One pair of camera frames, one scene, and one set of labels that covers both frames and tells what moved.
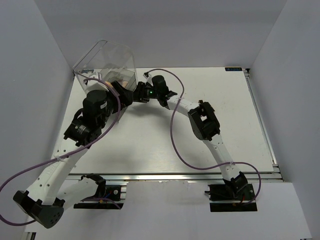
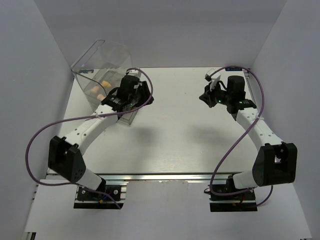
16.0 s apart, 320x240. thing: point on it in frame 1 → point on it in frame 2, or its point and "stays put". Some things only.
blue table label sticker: (233, 69) stays put
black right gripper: (139, 94) → (207, 98)
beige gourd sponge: (109, 83) stays put
